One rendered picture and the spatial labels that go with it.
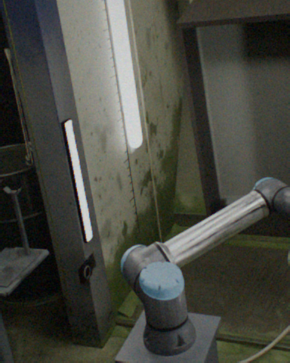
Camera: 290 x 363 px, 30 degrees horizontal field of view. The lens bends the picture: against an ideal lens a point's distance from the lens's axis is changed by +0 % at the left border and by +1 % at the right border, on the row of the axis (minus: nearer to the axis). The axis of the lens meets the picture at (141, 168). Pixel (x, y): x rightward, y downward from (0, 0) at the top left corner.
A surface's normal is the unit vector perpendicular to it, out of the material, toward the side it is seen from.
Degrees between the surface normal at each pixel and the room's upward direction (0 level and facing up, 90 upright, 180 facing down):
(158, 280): 5
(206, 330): 0
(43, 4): 90
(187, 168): 57
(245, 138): 102
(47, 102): 90
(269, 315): 0
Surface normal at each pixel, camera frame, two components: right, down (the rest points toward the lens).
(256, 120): -0.32, 0.56
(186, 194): -0.37, -0.18
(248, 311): -0.13, -0.92
